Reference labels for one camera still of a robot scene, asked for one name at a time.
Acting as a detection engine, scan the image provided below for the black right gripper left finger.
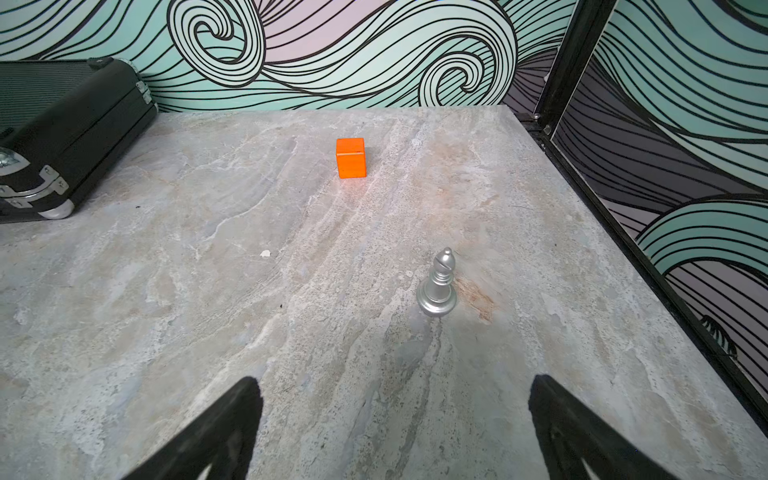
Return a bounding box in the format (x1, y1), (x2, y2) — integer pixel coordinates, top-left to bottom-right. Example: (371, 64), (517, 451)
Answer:
(126, 376), (264, 479)

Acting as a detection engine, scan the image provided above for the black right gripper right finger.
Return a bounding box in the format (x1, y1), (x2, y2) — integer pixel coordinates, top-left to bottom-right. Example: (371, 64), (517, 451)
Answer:
(528, 374), (674, 479)

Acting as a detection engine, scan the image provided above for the orange cube block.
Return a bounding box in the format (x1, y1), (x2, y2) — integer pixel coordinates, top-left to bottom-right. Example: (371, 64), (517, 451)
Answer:
(336, 138), (367, 179)

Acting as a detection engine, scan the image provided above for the black hard carrying case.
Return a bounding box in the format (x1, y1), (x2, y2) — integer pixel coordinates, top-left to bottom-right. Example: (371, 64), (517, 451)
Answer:
(1, 57), (159, 223)

